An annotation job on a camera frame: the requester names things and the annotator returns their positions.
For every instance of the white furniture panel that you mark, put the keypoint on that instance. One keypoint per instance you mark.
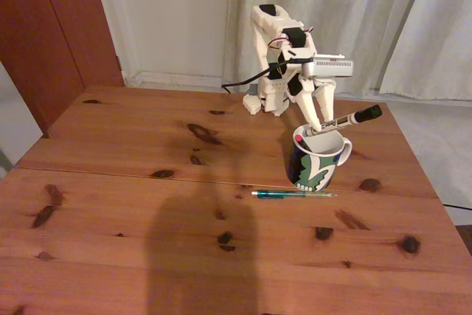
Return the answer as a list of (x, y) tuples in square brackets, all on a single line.
[(16, 123)]

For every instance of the white mug green blue pattern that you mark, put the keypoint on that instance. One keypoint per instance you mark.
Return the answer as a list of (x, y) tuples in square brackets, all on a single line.
[(313, 171)]

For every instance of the green transparent pen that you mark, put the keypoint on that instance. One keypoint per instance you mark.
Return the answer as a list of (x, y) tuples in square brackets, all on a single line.
[(280, 194)]

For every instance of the white curtain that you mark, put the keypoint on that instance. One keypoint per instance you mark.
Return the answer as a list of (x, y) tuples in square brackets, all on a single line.
[(435, 34), (350, 9)]

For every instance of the white marker black cap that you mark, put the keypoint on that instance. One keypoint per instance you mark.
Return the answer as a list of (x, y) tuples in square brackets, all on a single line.
[(350, 118)]

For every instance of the thin black pen red end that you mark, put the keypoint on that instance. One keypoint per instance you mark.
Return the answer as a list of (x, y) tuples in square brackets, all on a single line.
[(302, 143)]

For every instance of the silver camera box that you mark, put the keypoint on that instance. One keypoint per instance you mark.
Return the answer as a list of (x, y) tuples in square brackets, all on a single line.
[(328, 67)]

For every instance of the brown wooden door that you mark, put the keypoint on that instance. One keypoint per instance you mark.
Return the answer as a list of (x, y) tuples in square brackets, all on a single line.
[(48, 34)]

